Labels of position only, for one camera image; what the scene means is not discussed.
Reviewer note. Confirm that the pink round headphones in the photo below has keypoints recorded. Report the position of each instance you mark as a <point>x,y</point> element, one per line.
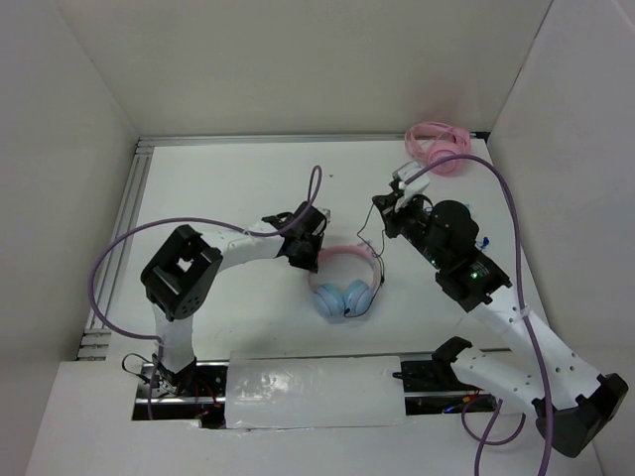
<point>430,142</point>

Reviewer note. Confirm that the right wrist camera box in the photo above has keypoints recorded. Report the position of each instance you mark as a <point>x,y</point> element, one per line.
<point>409,180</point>

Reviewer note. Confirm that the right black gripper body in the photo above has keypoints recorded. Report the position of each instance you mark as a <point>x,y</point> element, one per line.
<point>411,220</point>

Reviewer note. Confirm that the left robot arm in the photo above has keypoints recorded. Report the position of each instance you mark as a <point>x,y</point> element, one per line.
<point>179,277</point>

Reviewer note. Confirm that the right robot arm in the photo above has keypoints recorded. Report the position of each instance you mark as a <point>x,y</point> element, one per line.
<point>570,400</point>

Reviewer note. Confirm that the aluminium frame rail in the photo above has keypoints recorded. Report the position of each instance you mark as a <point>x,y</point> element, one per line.
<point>263,309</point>

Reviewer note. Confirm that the pink blue cat-ear headphones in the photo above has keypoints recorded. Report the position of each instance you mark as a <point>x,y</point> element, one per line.
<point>348,280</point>

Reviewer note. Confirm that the shiny foil sheet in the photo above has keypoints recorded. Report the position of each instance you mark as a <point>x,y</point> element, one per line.
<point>314,393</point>

